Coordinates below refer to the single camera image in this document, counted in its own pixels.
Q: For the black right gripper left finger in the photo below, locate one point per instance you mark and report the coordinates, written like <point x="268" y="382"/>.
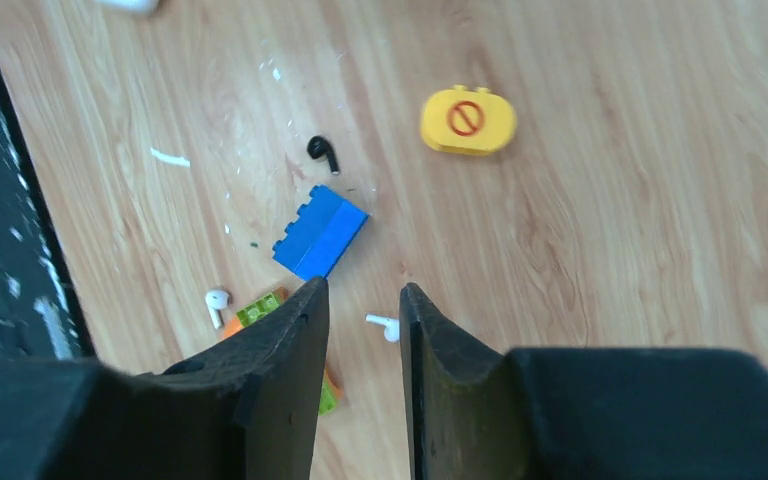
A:
<point x="245" y="408"/>

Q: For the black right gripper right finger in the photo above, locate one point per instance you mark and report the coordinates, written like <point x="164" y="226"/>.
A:
<point x="576" y="413"/>

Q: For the black earbud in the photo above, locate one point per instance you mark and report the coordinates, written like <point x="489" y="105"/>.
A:
<point x="319" y="148"/>

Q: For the white earbud charging case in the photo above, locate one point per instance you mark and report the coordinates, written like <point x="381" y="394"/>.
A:
<point x="140" y="7"/>

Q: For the green toy building plate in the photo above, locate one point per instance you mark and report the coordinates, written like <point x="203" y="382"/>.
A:
<point x="330" y="393"/>

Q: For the white earbud far right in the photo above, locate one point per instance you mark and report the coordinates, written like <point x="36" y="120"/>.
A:
<point x="390" y="325"/>

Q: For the blue toy building block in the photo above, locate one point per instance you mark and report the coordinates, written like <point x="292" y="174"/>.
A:
<point x="324" y="229"/>

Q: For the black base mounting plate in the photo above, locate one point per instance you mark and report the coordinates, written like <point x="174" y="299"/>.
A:
<point x="39" y="311"/>

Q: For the white paper scrap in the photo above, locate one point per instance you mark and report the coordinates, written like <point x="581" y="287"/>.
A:
<point x="170" y="159"/>

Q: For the yellow toy sign block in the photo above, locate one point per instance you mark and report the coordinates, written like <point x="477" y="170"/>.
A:
<point x="466" y="121"/>

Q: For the white earbud near ring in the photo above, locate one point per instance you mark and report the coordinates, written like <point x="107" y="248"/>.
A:
<point x="216" y="301"/>

